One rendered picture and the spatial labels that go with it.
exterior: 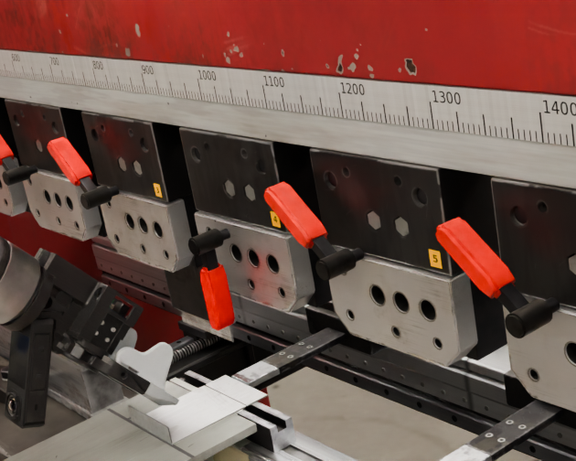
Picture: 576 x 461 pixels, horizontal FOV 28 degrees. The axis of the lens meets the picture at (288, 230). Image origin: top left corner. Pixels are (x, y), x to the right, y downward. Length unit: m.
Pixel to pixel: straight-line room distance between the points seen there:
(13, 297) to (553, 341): 0.53
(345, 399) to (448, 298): 2.56
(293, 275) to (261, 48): 0.21
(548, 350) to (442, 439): 2.33
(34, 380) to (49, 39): 0.38
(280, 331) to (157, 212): 0.48
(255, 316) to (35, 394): 0.56
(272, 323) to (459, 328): 0.78
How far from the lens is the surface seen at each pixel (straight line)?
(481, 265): 0.78
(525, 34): 0.75
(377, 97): 0.87
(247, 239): 1.06
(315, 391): 3.49
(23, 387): 1.17
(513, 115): 0.77
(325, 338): 1.40
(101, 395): 1.62
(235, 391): 1.32
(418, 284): 0.89
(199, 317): 1.28
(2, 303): 1.12
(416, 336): 0.92
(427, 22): 0.81
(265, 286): 1.07
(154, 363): 1.21
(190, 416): 1.29
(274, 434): 1.24
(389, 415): 3.30
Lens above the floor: 1.59
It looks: 19 degrees down
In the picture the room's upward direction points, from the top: 10 degrees counter-clockwise
